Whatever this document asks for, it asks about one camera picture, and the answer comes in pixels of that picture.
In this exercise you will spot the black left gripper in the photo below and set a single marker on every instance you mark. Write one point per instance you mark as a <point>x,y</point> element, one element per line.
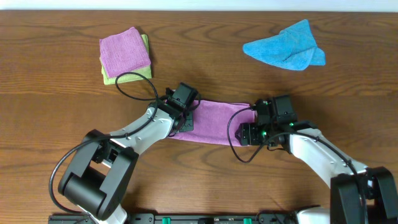
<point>187,121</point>

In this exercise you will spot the folded purple cloth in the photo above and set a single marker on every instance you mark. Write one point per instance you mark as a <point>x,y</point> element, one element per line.
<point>123,52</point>

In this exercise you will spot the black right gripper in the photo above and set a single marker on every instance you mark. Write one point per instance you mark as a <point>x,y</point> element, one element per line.
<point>244,134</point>

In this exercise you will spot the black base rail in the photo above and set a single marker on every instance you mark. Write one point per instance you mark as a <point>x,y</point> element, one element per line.
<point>263,218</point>

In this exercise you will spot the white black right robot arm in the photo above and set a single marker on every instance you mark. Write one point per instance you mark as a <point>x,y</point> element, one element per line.
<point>358,193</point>

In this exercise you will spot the blue microfiber cloth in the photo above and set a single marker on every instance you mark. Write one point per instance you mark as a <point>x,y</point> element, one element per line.
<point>294,48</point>

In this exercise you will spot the purple microfiber cloth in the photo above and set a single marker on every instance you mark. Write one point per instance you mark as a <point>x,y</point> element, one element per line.
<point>216,123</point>

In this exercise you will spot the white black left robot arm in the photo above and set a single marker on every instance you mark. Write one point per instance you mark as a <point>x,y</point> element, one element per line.
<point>97,177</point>

